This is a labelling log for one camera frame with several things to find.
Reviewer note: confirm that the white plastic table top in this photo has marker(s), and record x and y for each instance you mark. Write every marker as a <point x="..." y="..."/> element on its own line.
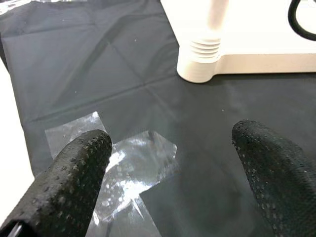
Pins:
<point x="259" y="37"/>

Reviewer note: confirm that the clear plastic wrapper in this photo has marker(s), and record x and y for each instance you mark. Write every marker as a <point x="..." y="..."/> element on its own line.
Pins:
<point x="37" y="5"/>

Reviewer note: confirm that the black table cloth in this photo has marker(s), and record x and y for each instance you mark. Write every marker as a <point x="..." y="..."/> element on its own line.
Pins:
<point x="74" y="61"/>

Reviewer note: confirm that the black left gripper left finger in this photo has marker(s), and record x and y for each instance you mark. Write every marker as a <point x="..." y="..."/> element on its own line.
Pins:
<point x="61" y="185"/>

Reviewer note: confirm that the flat clear tape piece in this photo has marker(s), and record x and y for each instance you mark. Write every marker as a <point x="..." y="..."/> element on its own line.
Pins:
<point x="74" y="126"/>

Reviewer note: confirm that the white plastic table leg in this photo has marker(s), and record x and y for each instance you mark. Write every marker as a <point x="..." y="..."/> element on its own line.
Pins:
<point x="205" y="47"/>

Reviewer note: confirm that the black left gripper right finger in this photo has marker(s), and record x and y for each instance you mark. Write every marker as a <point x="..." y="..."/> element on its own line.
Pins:
<point x="279" y="177"/>

